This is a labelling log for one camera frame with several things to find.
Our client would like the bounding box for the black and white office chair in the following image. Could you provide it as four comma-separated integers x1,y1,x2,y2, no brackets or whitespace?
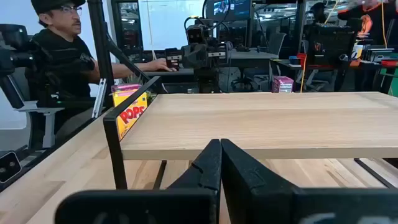
0,23,65,150

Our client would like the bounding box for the small black table camera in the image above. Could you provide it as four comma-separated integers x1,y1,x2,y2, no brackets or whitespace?
0,151,23,184

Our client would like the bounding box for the green spiky succulent plant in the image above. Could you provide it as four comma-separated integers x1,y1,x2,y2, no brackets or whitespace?
126,73,156,105

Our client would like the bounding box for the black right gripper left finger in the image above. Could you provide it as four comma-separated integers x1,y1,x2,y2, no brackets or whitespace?
54,138,223,224

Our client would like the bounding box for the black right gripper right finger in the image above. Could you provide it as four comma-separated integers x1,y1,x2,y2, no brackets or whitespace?
220,138,398,224

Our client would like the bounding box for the grey desk with mouse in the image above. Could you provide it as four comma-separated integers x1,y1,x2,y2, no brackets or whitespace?
142,67,195,78

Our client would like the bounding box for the grey office chair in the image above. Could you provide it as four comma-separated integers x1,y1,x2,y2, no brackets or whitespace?
231,30,287,93

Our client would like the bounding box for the silver metal bracket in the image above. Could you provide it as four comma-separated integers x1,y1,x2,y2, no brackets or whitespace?
91,78,108,119

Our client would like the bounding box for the black mesh office chair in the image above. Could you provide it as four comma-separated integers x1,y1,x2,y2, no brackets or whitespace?
306,24,357,68

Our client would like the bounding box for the person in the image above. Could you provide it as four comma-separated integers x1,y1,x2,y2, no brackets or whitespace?
310,2,327,24
337,0,398,47
26,0,178,147

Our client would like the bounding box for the purple Raisin Bran cereal box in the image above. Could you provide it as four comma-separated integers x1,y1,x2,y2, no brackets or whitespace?
272,76,295,94
111,83,142,94

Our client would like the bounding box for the dark computer monitor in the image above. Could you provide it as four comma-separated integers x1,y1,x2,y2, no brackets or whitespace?
205,0,253,22

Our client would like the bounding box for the wooden shelf with black frame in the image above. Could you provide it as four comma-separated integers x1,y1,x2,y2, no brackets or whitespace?
103,75,398,190

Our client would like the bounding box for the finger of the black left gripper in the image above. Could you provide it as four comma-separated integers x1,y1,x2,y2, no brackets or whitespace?
195,45,208,69
182,45,196,69

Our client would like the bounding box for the black rig frame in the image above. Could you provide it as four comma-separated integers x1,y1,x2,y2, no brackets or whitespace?
0,0,169,192

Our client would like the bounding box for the grey office desk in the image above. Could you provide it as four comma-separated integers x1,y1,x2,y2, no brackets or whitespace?
229,49,279,60

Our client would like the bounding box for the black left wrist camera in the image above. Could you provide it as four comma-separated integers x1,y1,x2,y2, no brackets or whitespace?
185,24,206,45

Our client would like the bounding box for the yellow Corn Pops cereal box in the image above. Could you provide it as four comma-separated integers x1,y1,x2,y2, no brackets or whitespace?
112,88,149,141

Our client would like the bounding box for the yellow hanging cable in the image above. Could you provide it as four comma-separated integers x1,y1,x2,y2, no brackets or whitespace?
299,52,308,93

